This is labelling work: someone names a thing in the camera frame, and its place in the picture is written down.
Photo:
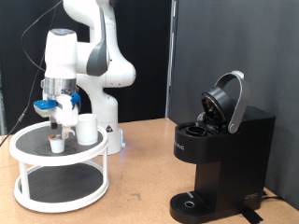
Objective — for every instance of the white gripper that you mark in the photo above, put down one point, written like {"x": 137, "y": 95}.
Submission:
{"x": 67, "y": 113}

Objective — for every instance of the orange rimmed coffee pod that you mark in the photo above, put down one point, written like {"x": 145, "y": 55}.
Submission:
{"x": 57, "y": 144}

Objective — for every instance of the white mug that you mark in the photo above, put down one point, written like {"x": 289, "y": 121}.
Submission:
{"x": 88, "y": 130}

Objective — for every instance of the black Keurig coffee machine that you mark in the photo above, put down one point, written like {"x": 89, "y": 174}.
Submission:
{"x": 230, "y": 155}

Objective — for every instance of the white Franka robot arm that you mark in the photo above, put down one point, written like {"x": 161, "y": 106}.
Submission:
{"x": 102, "y": 81}

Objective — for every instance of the white two-tier turntable shelf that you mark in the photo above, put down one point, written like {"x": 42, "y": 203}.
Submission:
{"x": 59, "y": 174}

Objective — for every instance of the black tape strip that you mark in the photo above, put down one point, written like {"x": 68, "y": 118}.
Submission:
{"x": 251, "y": 216}

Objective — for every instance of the blue mounted wrist camera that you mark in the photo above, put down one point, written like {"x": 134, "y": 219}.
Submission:
{"x": 45, "y": 105}

